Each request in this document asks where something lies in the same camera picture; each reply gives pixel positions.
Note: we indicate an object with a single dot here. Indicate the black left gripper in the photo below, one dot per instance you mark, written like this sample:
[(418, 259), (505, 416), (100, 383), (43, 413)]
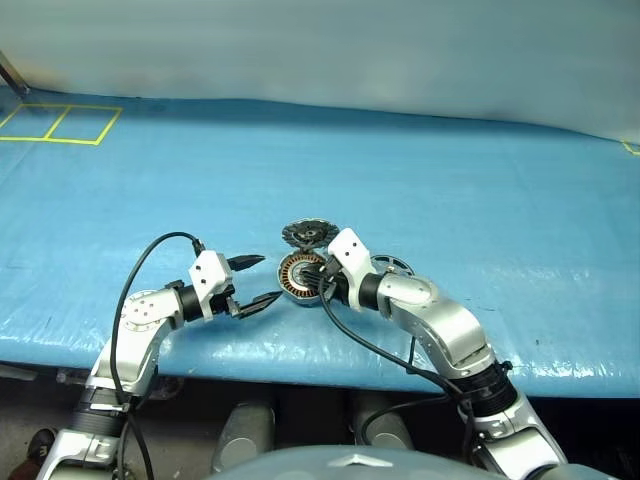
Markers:
[(225, 305)]

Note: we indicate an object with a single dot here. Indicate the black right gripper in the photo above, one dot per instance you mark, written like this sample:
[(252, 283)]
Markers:
[(336, 289)]

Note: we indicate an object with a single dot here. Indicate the silver round motor lid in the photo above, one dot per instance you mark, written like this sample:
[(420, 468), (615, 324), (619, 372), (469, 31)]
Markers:
[(307, 233)]

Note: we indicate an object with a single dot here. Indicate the silver spoked rotor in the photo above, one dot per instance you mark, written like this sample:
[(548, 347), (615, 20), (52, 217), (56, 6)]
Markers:
[(395, 262)]

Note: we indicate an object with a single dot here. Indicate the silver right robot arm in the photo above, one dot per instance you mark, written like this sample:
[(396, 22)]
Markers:
[(450, 325)]

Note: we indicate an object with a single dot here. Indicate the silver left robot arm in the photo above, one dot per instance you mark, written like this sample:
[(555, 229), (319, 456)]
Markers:
[(142, 320)]

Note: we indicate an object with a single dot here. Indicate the silver round motor housing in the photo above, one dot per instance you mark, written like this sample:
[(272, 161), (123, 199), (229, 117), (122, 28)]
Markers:
[(289, 277)]

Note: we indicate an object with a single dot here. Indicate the grey rounded shape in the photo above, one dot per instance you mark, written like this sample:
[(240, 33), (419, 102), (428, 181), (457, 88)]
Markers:
[(382, 425), (245, 435)]

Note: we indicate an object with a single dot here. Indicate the grey robot torso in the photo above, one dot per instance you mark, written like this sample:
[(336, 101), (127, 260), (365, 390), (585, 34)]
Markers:
[(350, 465)]

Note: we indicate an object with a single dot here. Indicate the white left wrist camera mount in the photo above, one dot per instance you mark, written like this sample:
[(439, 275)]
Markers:
[(210, 275)]

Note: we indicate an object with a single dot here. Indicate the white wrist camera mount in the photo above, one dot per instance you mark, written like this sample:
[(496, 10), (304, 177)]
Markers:
[(210, 275), (350, 250)]

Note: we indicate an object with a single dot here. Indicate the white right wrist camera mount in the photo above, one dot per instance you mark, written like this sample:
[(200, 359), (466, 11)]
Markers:
[(350, 250)]

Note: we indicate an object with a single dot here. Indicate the grey metal post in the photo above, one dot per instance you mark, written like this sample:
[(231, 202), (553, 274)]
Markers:
[(12, 75)]

